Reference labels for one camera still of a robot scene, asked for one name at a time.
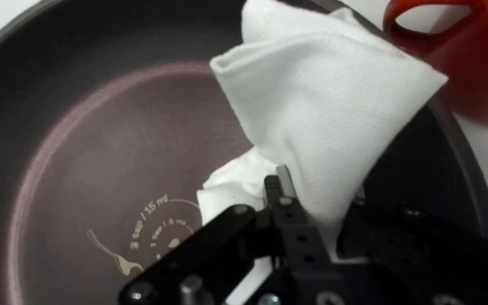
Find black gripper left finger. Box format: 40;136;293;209
117;165;339;305

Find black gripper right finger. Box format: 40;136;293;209
335;197;488;305

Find plain white cloth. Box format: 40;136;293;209
196;0;451;305

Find dark nonstick frying pan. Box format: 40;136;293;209
0;0;488;305

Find red plastic cup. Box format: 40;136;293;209
381;0;488;126

